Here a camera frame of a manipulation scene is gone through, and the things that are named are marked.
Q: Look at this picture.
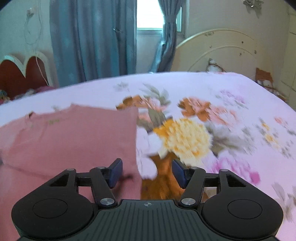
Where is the pink long-sleeve sweater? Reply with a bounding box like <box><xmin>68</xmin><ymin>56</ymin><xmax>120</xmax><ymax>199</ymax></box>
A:
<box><xmin>1</xmin><ymin>105</ymin><xmax>142</xmax><ymax>240</ymax></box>

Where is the pile of clothes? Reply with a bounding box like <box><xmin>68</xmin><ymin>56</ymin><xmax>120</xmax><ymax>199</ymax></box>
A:
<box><xmin>1</xmin><ymin>86</ymin><xmax>55</xmax><ymax>104</ymax></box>

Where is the floral white bed sheet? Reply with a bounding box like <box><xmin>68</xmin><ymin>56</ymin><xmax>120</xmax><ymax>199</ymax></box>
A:
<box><xmin>1</xmin><ymin>72</ymin><xmax>295</xmax><ymax>240</ymax></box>

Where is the tied blue curtain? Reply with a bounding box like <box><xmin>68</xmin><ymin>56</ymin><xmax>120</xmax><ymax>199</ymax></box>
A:
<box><xmin>150</xmin><ymin>0</ymin><xmax>185</xmax><ymax>73</ymax></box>

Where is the red heart-shaped headboard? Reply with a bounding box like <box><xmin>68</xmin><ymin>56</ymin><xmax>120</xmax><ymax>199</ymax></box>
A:
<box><xmin>1</xmin><ymin>51</ymin><xmax>54</xmax><ymax>97</ymax></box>

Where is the cream arched headboard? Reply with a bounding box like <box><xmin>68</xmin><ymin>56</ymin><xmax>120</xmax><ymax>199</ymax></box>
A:
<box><xmin>171</xmin><ymin>29</ymin><xmax>273</xmax><ymax>78</ymax></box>

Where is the wide blue curtain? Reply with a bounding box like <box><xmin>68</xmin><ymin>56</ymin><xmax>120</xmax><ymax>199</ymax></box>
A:
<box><xmin>50</xmin><ymin>0</ymin><xmax>137</xmax><ymax>87</ymax></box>

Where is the window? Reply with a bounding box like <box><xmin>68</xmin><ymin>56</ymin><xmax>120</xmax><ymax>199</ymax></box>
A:
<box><xmin>137</xmin><ymin>0</ymin><xmax>164</xmax><ymax>31</ymax></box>

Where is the white hanging cable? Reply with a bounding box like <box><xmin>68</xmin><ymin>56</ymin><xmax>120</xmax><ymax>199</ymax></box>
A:
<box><xmin>24</xmin><ymin>6</ymin><xmax>50</xmax><ymax>86</ymax></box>

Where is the wall lamp fixture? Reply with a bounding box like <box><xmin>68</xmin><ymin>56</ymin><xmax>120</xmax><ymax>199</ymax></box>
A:
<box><xmin>242</xmin><ymin>0</ymin><xmax>264</xmax><ymax>11</ymax></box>

